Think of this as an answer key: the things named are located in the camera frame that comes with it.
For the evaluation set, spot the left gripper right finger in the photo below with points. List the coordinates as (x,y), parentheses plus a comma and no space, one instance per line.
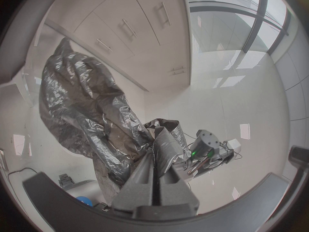
(178,193)

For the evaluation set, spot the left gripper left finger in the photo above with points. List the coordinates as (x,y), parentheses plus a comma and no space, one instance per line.
(141,185)

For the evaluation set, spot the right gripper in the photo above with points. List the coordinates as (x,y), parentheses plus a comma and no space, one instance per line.
(193,169)

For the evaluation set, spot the black plastic bag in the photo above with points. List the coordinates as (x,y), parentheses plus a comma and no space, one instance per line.
(79,100)

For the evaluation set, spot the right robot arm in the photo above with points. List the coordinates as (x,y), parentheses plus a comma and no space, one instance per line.
(205,142)

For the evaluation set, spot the beige cabinet with drawers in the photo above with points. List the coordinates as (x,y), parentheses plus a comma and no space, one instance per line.
(144,20)

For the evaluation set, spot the window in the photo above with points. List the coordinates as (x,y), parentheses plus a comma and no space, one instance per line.
(253,20)

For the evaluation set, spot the grey cushioned white chair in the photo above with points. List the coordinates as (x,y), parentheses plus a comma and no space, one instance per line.
(12,64)

